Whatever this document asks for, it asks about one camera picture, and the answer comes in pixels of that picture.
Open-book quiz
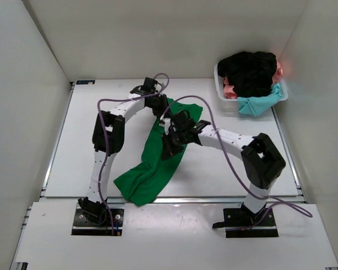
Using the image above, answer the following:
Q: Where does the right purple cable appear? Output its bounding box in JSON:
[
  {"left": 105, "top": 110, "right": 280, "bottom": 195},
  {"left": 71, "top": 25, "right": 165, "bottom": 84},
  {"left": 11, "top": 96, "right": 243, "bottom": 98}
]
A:
[{"left": 159, "top": 94, "right": 313, "bottom": 232}]

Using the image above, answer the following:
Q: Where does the black t shirt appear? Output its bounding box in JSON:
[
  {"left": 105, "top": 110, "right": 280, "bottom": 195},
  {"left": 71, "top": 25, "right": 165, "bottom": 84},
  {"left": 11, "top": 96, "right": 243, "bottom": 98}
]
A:
[{"left": 217, "top": 51, "right": 277, "bottom": 98}]

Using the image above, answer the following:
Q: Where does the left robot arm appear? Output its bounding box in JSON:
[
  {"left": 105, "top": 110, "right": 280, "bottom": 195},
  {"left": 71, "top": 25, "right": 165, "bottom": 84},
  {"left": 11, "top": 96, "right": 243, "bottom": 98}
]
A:
[{"left": 78, "top": 77, "right": 168, "bottom": 226}]

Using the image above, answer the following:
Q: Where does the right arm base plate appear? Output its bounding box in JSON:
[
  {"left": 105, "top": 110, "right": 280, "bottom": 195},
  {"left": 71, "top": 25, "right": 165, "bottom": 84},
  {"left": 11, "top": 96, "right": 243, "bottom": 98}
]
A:
[{"left": 212, "top": 204, "right": 279, "bottom": 239}]

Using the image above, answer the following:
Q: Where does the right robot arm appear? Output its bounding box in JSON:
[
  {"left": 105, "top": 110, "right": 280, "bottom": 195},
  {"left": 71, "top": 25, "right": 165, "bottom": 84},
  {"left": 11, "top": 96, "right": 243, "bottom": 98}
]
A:
[{"left": 159, "top": 110, "right": 286, "bottom": 225}]

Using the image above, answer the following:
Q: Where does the green t shirt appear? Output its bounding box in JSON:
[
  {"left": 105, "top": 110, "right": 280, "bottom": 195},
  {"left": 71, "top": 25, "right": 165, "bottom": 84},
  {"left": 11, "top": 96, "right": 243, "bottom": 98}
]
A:
[{"left": 113, "top": 97, "right": 204, "bottom": 208}]

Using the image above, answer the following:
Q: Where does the white plastic basket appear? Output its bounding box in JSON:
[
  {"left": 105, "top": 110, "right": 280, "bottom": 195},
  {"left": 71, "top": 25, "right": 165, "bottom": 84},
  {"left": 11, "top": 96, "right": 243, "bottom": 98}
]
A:
[{"left": 214, "top": 64, "right": 288, "bottom": 111}]

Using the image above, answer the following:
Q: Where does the purple cable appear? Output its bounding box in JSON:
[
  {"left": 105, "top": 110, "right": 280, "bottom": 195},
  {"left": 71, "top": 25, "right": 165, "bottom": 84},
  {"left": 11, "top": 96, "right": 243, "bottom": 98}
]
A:
[
  {"left": 96, "top": 73, "right": 170, "bottom": 236},
  {"left": 159, "top": 94, "right": 313, "bottom": 232}
]

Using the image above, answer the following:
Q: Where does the teal t shirt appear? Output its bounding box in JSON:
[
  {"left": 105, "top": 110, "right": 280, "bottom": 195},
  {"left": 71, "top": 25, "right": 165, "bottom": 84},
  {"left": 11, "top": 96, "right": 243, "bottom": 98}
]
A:
[{"left": 237, "top": 82, "right": 283, "bottom": 116}]

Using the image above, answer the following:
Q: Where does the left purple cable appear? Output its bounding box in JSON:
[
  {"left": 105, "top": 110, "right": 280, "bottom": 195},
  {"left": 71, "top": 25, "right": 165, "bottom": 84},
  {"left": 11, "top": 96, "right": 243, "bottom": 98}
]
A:
[{"left": 96, "top": 73, "right": 170, "bottom": 236}]

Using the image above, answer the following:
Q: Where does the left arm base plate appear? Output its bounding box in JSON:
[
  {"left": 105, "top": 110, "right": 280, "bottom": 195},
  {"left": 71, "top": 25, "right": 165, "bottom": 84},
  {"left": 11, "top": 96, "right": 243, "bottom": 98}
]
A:
[{"left": 71, "top": 205, "right": 124, "bottom": 236}]

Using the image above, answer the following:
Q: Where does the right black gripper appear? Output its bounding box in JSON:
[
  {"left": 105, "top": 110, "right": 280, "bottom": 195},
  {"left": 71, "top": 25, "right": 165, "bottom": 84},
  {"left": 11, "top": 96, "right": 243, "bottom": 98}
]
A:
[{"left": 161, "top": 129, "right": 188, "bottom": 161}]

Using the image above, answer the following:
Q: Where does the aluminium table rail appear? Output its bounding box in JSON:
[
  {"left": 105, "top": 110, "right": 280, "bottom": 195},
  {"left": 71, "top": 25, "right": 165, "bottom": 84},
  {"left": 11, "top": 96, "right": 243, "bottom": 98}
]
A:
[{"left": 39, "top": 197, "right": 244, "bottom": 204}]

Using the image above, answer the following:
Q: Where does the pink t shirt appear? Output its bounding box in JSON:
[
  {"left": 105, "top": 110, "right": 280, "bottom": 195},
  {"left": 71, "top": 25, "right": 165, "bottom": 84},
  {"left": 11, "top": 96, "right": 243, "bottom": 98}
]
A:
[{"left": 223, "top": 61, "right": 283, "bottom": 99}]

